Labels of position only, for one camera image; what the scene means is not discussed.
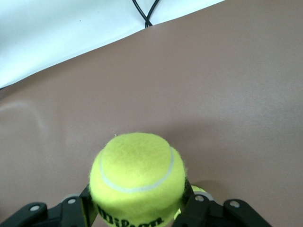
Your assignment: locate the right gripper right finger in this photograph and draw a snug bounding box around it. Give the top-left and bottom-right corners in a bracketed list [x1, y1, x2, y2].
[174, 179, 270, 227]

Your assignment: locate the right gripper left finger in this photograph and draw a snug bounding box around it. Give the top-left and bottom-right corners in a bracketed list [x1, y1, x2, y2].
[0, 184, 98, 227]

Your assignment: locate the thin black floor cable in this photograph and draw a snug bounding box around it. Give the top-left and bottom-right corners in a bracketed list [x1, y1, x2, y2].
[131, 0, 153, 28]
[143, 0, 160, 28]

